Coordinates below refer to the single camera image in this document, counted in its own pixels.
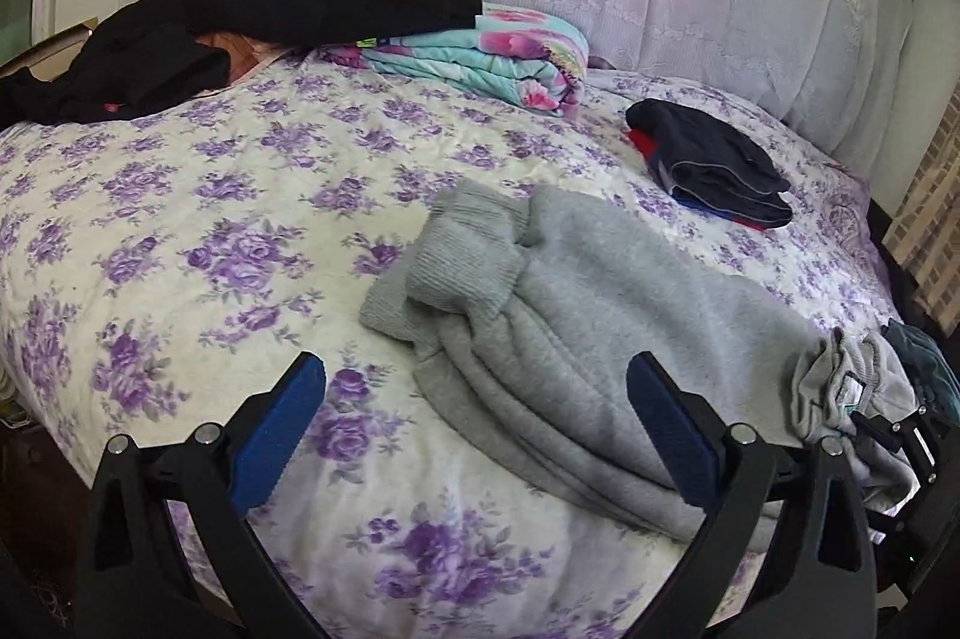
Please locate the beige checked curtain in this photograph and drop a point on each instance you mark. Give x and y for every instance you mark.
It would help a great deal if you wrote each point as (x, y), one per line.
(930, 211)

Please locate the black garment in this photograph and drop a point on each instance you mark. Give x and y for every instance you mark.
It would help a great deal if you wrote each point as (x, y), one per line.
(300, 9)

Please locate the grey fleece pants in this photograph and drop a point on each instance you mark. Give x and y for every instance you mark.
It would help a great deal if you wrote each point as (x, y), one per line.
(600, 324)

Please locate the teal cloth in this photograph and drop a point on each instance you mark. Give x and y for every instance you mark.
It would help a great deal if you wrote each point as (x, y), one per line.
(930, 369)

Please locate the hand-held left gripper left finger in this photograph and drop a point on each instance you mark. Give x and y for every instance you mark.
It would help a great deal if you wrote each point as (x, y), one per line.
(281, 436)

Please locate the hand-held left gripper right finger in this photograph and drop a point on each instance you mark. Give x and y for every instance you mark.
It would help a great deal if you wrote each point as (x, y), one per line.
(675, 436)

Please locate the folded floral blanket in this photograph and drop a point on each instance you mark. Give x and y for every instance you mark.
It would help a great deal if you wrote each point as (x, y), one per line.
(487, 54)

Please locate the purple floral bed cover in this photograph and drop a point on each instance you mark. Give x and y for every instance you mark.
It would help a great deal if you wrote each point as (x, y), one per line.
(187, 196)

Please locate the pink cloth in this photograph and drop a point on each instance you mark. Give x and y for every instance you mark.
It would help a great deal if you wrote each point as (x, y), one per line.
(244, 55)

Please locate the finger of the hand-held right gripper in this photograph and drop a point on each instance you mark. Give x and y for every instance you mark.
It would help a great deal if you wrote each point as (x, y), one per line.
(904, 440)

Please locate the folded navy garment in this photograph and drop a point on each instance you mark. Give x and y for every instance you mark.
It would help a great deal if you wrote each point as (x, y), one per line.
(712, 151)

